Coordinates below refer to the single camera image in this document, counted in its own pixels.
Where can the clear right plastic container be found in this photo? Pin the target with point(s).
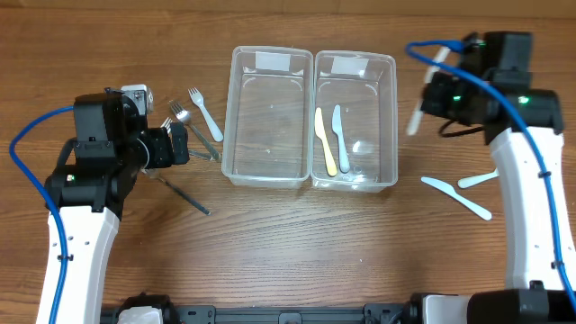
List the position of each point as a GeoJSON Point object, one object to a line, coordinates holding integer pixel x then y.
{"type": "Point", "coordinates": [365, 86]}

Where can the pale grey-blue plastic knife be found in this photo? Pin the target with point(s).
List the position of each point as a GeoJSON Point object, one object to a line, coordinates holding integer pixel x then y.
{"type": "Point", "coordinates": [337, 128]}

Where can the steel fork lower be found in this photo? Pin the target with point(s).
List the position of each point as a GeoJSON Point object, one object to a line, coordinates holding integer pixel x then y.
{"type": "Point", "coordinates": [154, 174]}

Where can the light blue plastic knife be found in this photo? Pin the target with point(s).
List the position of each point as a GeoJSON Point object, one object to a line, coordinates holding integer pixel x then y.
{"type": "Point", "coordinates": [450, 191]}

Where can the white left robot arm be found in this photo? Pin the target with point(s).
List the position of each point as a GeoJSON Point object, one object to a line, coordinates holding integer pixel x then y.
{"type": "Point", "coordinates": [95, 172]}

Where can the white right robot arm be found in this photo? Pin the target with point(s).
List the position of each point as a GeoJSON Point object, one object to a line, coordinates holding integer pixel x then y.
{"type": "Point", "coordinates": [484, 83]}

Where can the clear left plastic container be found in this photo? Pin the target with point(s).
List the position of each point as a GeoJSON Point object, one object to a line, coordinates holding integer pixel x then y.
{"type": "Point", "coordinates": [267, 137]}

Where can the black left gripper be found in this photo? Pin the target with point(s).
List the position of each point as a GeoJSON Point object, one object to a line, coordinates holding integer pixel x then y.
{"type": "Point", "coordinates": [178, 143]}

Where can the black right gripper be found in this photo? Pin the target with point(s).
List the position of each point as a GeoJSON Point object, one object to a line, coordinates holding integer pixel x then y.
{"type": "Point", "coordinates": [434, 96]}

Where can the clear plastic container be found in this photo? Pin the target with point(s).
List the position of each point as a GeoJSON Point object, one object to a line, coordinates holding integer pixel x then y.
{"type": "Point", "coordinates": [365, 86]}
{"type": "Point", "coordinates": [267, 137]}

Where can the pale blue plastic fork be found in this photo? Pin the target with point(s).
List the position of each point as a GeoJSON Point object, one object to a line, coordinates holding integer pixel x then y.
{"type": "Point", "coordinates": [197, 98]}

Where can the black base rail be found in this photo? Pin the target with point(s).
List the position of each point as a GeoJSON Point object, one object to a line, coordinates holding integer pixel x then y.
{"type": "Point", "coordinates": [288, 314]}

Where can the steel fork near container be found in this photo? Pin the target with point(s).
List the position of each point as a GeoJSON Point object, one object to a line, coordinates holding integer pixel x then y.
{"type": "Point", "coordinates": [186, 118]}

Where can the yellow plastic knife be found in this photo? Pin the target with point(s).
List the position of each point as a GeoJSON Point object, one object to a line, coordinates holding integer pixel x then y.
{"type": "Point", "coordinates": [321, 134]}

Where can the white plastic fork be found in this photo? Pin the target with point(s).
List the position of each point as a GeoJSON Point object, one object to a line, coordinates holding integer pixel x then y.
{"type": "Point", "coordinates": [167, 124]}

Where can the steel fork under white fork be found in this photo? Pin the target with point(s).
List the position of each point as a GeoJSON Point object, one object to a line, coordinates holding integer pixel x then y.
{"type": "Point", "coordinates": [198, 154]}

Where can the teal plastic knife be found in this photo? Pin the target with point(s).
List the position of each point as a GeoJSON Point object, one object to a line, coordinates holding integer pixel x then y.
{"type": "Point", "coordinates": [477, 179]}

